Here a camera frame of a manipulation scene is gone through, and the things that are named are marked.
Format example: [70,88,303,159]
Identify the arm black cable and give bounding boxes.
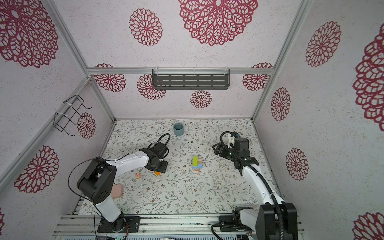
[67,133,172,208]
[209,131,284,240]

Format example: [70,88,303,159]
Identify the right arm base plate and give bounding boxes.
[219,215,255,232]

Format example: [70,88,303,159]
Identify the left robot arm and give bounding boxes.
[77,142,169,224]

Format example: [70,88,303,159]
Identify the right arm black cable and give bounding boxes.
[209,131,284,240]

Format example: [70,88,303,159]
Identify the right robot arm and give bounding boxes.
[211,131,299,240]

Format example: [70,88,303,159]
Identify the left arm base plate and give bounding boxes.
[97,217,141,233]

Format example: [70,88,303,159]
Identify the teal cup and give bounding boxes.
[173,123,184,137]

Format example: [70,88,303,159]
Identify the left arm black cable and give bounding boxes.
[67,133,172,208]

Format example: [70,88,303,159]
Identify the green rectangular block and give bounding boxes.
[193,156,199,168]

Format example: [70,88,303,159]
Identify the black wire rack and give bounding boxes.
[53,95,91,137]

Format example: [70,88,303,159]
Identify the pink flat block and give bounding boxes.
[111,184,124,199]

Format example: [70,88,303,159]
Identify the grey wall shelf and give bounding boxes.
[152,69,231,90]

